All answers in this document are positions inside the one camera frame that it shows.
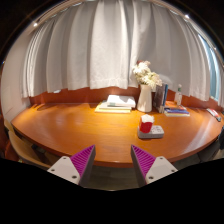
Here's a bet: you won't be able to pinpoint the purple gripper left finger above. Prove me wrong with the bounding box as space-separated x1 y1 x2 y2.
48 145 96 186

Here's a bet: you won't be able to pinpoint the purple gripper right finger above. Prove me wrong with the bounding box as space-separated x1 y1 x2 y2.
131 145 177 187

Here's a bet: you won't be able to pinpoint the wooden chair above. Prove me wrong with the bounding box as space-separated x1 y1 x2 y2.
4 120 57 170

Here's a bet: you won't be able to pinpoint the white ceramic vase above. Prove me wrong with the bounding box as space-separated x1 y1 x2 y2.
137 85 152 113

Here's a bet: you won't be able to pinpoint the colourful book stack right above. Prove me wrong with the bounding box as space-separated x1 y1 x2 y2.
164 101 190 117

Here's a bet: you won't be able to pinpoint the upright dark books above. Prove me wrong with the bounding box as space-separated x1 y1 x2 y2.
153 83 168 113

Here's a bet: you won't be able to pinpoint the clear plastic bottle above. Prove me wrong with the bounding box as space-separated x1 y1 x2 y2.
174 84 182 106

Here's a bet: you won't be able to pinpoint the small book far right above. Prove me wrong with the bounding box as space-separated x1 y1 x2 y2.
206 108 221 122

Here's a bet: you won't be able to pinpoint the white flower bouquet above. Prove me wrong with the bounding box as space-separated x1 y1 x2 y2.
133 61 162 90

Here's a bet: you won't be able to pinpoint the white curtain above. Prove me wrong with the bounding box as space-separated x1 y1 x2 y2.
20 0 224 107

